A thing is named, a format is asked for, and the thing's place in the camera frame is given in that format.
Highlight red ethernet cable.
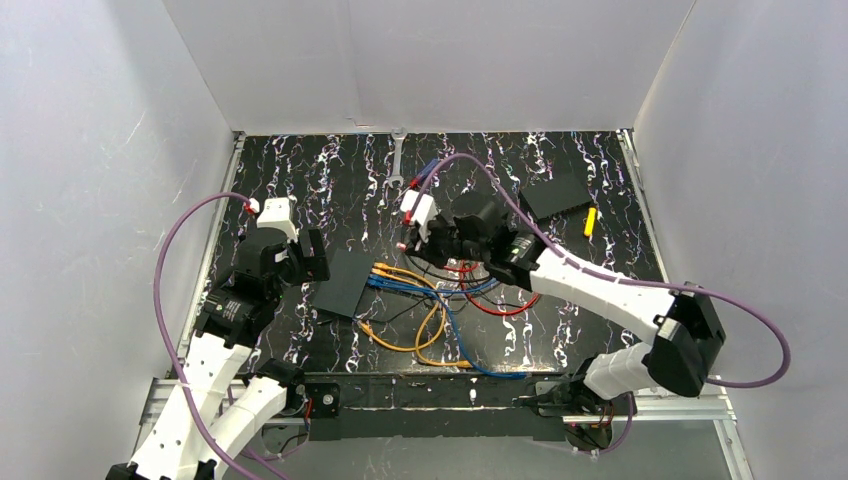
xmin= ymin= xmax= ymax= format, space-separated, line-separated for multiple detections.
xmin=396 ymin=241 xmax=542 ymax=318

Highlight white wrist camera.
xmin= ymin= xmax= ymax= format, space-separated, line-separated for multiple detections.
xmin=400 ymin=190 xmax=439 ymax=226
xmin=257 ymin=197 xmax=299 ymax=242

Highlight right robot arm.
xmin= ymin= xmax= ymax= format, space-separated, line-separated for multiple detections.
xmin=400 ymin=190 xmax=725 ymax=400

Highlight black network switch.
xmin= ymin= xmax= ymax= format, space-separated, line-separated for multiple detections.
xmin=312 ymin=249 xmax=375 ymax=319
xmin=518 ymin=175 xmax=593 ymax=221

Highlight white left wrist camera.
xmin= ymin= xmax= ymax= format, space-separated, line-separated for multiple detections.
xmin=257 ymin=197 xmax=299 ymax=242

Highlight thin black power cable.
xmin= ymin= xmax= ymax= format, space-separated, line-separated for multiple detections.
xmin=311 ymin=254 xmax=538 ymax=326

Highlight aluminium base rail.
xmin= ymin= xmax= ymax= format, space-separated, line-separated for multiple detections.
xmin=139 ymin=374 xmax=738 ymax=427

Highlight silver wrench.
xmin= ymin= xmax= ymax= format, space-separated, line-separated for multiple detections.
xmin=387 ymin=127 xmax=407 ymax=189

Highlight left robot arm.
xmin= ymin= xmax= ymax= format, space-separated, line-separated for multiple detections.
xmin=107 ymin=227 xmax=330 ymax=479

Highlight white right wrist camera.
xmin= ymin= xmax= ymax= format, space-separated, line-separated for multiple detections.
xmin=400 ymin=190 xmax=439 ymax=226

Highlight blue handled screwdriver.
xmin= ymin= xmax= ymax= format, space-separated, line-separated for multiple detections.
xmin=406 ymin=158 xmax=440 ymax=190

